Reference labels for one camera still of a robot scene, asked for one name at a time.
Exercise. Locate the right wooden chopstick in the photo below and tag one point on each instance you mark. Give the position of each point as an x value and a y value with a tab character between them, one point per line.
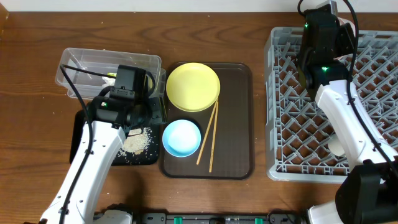
214	137

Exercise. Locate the blue bowl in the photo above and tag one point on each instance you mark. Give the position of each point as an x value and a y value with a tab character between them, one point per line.
181	138

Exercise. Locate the grey plastic dishwasher rack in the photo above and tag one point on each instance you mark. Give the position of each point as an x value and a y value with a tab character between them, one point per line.
297	131

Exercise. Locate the white cup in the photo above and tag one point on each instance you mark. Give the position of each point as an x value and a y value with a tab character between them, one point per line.
335	146

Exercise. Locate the clear plastic bin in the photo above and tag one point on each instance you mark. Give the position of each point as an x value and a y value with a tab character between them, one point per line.
105	61

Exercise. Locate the yellow plate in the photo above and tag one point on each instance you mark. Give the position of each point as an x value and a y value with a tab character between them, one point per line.
193	87

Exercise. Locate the wooden chopstick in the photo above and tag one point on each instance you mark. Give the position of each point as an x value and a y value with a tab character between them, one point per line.
214	137
206	133

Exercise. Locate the left wooden chopstick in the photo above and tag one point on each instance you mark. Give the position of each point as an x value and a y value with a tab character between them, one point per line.
206	133

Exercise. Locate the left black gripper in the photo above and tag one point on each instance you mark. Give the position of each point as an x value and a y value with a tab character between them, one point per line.
157	109

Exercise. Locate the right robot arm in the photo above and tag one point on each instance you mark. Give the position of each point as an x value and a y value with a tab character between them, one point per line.
369	193

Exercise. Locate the white tissue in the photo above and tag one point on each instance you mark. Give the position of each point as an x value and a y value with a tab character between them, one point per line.
108	81

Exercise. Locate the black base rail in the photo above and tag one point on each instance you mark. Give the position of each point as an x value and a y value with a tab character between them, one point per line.
202	218

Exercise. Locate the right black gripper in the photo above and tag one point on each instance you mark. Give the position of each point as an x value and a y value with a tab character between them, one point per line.
346	34

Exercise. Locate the black plastic tray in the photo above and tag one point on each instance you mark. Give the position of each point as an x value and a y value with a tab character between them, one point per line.
147	157

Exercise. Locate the green orange snack wrapper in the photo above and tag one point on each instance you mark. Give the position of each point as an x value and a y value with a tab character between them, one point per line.
112	74

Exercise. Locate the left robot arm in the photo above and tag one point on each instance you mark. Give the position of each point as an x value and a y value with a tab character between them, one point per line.
127	104

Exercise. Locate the dark brown serving tray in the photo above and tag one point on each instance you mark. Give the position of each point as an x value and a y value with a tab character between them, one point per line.
234	145

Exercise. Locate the pile of white rice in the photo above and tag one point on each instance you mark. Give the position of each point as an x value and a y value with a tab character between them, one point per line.
137	142

